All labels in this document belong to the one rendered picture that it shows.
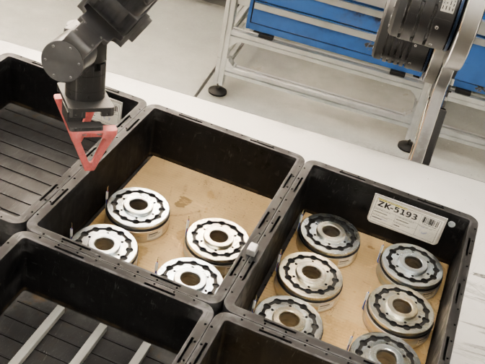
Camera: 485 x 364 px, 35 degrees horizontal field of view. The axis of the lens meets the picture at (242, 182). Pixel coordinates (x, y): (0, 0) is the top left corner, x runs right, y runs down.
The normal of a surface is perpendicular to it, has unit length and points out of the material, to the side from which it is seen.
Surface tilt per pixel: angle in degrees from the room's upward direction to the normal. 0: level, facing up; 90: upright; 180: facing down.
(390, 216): 90
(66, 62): 81
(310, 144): 0
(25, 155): 0
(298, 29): 90
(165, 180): 0
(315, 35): 90
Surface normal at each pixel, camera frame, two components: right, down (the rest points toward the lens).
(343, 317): 0.16, -0.79
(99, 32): 0.69, -0.60
